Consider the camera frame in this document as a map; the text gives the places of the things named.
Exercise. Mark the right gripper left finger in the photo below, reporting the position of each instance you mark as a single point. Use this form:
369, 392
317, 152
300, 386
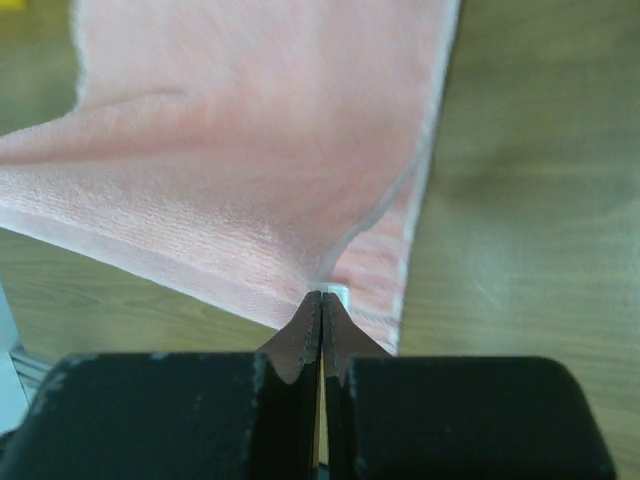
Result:
287, 439

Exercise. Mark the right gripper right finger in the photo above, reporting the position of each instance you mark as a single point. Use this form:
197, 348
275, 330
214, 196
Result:
342, 341

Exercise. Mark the pink towel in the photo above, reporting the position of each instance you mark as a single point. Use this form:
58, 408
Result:
243, 152

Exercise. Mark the aluminium frame rail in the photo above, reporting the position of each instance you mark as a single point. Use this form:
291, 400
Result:
30, 370

